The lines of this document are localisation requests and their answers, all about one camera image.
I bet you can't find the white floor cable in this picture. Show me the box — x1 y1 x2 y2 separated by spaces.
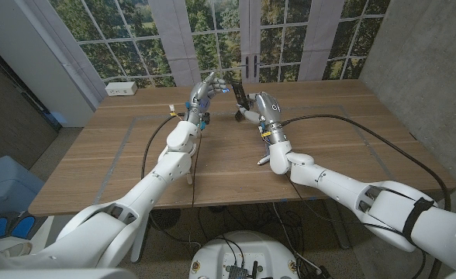
272 203 323 273

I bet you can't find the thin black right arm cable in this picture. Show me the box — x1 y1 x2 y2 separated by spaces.
285 174 407 233

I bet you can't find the black TV remote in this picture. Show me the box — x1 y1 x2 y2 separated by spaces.
230 81 251 111

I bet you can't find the white table leg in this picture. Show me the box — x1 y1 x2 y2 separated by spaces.
130 212 151 264

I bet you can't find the printed window backdrop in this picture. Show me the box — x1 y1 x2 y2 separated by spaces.
49 0 392 88

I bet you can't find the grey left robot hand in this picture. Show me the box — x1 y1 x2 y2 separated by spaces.
184 71 230 125

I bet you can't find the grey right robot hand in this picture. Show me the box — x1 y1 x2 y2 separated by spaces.
235 91 289 146

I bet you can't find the grey table leg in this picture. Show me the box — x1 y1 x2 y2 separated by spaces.
324 199 353 250

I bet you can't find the white power strip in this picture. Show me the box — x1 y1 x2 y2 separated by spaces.
105 81 139 97

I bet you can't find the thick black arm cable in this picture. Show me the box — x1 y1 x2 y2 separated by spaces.
280 113 452 279
140 113 204 249

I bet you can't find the round black floor fan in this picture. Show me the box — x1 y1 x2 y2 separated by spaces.
150 208 181 231

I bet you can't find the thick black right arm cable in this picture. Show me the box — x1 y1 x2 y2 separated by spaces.
280 113 452 279

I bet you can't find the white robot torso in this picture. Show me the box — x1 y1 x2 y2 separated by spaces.
188 230 301 279

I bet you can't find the blue-grey upholstered seat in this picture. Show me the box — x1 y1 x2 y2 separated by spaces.
0 155 46 224

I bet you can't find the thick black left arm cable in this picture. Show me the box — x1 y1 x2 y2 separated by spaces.
140 113 204 249

